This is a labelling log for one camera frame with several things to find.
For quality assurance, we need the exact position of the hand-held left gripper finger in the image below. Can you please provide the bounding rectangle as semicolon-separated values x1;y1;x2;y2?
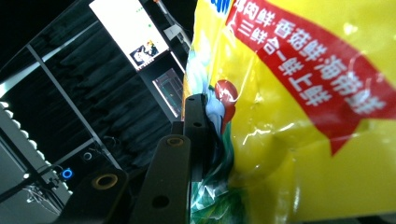
182;93;217;183

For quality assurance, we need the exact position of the yellow spouted seasoning pouch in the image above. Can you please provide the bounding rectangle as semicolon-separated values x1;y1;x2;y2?
181;0;396;224

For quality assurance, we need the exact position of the blue ring light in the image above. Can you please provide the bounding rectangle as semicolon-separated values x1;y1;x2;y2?
61;167;75;181

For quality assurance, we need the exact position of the large bright monitor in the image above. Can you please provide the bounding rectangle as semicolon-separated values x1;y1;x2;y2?
88;0;171;73

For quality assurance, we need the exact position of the grey metal frame bar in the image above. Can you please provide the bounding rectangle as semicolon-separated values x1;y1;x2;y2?
25;44;123;172

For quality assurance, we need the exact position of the small dim monitor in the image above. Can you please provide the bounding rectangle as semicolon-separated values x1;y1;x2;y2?
151;67;185;119

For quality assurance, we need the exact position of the row of white lights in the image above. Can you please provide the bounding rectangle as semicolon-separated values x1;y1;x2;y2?
0;100;73;195

